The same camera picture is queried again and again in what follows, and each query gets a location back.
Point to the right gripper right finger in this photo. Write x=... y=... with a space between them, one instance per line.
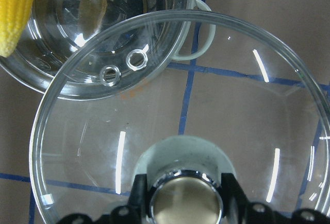
x=235 y=202

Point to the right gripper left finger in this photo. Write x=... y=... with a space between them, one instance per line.
x=138 y=202

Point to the glass pot lid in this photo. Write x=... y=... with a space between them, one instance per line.
x=247 y=106

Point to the yellow corn cob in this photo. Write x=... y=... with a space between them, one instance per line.
x=14 y=17

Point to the pale green cooking pot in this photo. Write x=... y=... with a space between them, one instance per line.
x=119 y=43

